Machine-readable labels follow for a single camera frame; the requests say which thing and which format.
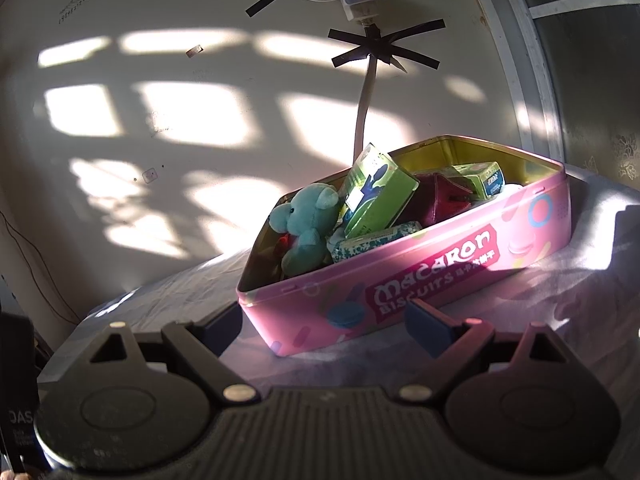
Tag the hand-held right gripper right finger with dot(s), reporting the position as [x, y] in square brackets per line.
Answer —
[425, 321]

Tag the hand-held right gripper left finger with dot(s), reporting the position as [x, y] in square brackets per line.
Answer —
[220, 321]

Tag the pink biscuit tin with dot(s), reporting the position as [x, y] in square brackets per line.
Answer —
[450, 270]

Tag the red cardboard box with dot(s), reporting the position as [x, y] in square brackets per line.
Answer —
[442, 200]

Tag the teal plush toy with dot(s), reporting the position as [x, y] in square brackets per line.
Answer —
[305, 230]

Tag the green box with dark print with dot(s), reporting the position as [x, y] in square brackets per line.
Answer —
[380, 190]

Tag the teal tissue packet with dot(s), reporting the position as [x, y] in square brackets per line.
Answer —
[375, 242]

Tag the light green carton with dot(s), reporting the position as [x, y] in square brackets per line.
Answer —
[482, 180]

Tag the small square wall sticker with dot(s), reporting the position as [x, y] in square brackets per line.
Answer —
[150, 176]

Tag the small brown wall sticker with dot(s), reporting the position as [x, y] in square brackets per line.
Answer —
[195, 50]

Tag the white window frame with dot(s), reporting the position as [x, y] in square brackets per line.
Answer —
[530, 60]

